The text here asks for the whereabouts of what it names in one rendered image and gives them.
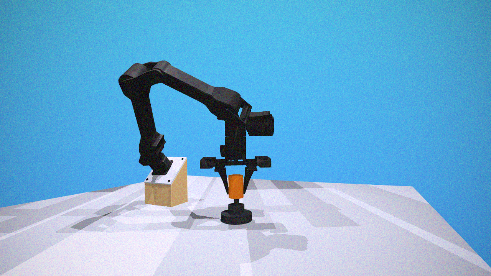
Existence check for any orange cylinder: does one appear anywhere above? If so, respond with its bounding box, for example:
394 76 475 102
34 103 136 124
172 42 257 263
228 174 244 199

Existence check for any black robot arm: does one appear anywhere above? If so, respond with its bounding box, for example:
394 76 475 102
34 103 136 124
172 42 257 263
118 60 274 175

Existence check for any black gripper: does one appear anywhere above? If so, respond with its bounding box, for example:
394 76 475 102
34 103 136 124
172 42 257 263
200 136 272 195

